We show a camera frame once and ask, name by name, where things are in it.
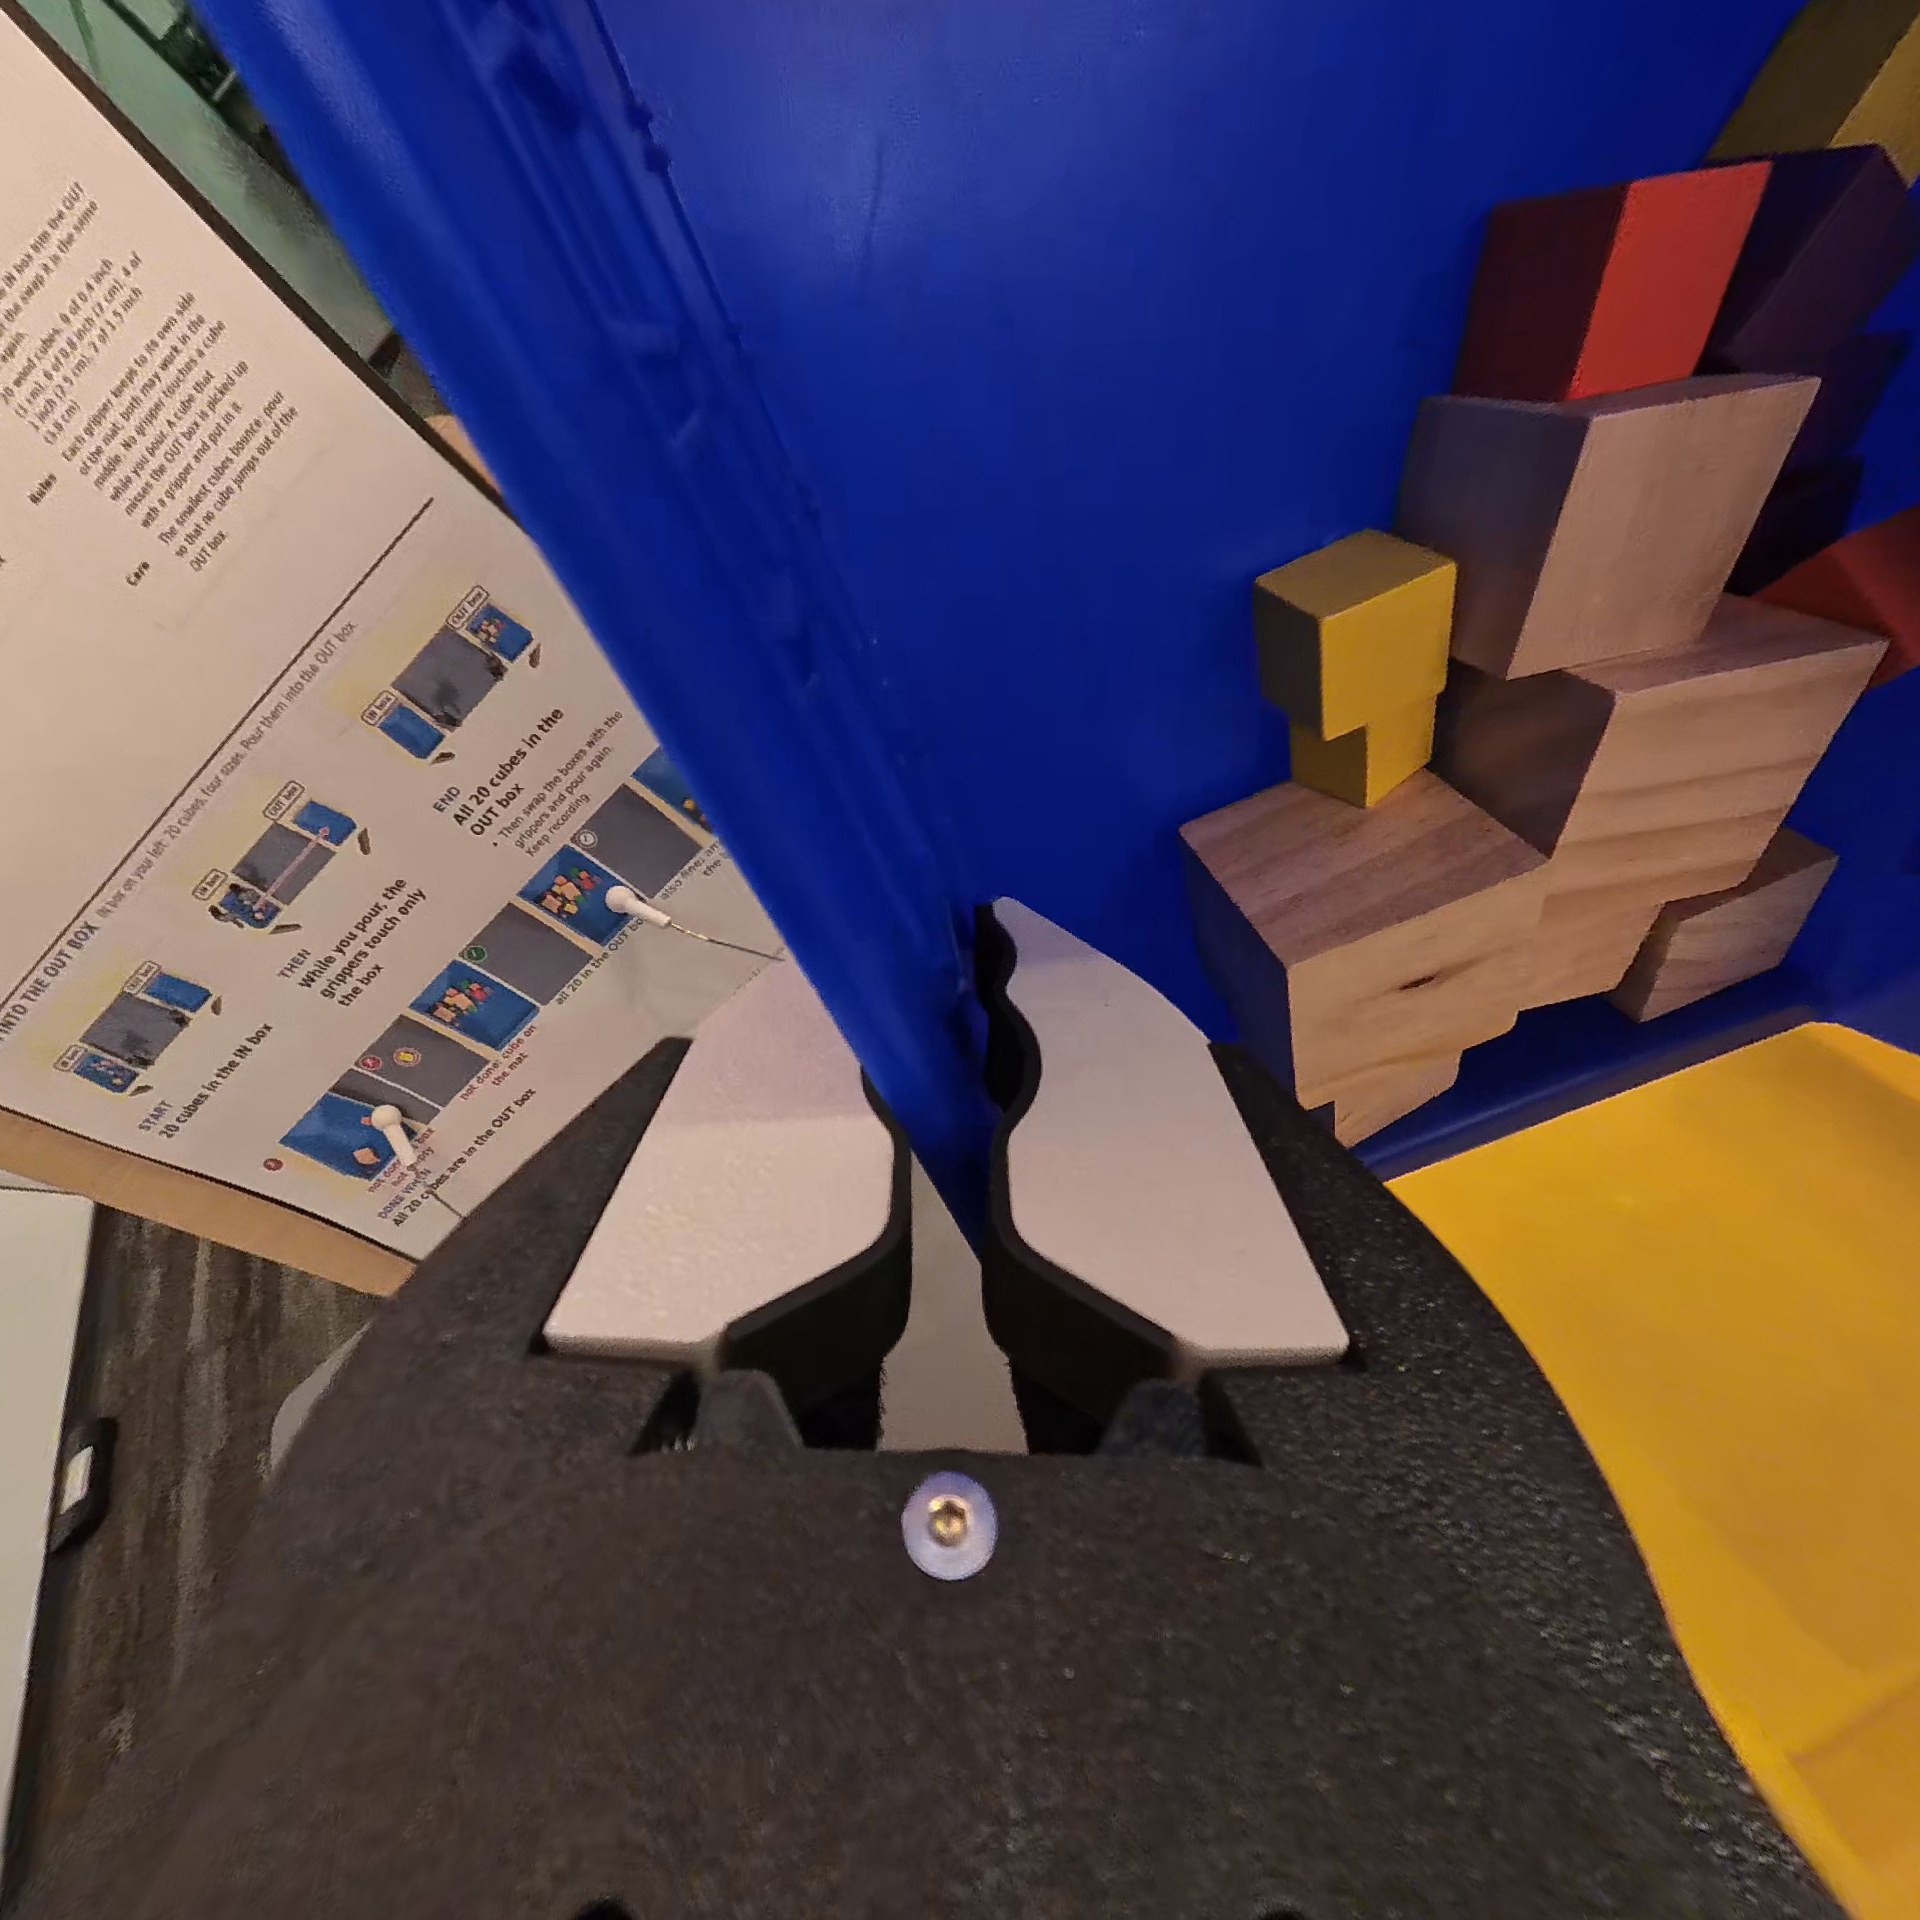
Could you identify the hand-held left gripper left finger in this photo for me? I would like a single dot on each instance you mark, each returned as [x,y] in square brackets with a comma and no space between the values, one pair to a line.
[721,1200]

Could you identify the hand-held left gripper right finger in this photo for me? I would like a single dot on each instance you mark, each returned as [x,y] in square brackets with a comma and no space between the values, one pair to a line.
[1170,1183]

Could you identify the yellow plastic box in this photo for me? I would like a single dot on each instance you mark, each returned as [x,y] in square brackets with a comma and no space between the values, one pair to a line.
[1723,1424]

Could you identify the pile of coloured wooden cubes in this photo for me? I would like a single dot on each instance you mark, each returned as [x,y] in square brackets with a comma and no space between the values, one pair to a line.
[1574,676]

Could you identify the blue plastic box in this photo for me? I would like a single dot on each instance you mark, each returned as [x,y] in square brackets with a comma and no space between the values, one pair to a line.
[974,449]

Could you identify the printed instruction sheet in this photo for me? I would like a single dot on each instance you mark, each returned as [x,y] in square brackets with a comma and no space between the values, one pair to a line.
[224,676]

